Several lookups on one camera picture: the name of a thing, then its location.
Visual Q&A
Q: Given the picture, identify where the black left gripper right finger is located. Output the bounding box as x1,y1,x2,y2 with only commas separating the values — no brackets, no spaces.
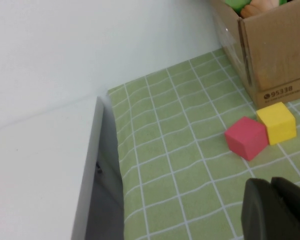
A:
271,176,300,240

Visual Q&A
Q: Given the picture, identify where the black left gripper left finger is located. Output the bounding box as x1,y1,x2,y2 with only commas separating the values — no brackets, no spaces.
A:
241,177,295,240

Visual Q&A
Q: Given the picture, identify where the pink foam cube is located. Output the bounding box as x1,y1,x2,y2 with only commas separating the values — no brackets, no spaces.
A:
224,116,270,162

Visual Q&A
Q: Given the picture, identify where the yellow foam cube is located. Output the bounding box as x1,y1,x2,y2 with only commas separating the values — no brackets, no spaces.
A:
256,101,297,146

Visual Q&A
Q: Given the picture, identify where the green checked tablecloth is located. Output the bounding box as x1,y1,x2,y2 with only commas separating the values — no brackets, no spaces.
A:
107,48,300,240

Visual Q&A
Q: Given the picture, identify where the cardboard box with F2 print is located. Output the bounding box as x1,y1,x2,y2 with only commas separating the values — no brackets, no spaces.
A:
209,0,300,110

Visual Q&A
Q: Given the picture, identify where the green Lays chip bag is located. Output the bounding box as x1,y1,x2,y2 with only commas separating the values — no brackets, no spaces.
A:
224,0,295,19

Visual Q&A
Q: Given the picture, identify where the white side table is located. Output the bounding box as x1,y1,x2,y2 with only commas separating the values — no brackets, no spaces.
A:
0,95,126,240

